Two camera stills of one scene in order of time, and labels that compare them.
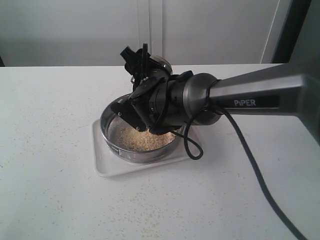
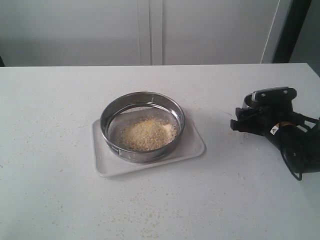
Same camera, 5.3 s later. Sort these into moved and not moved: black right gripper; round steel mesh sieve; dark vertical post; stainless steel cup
Moved: stainless steel cup; black right gripper
Not moved: round steel mesh sieve; dark vertical post
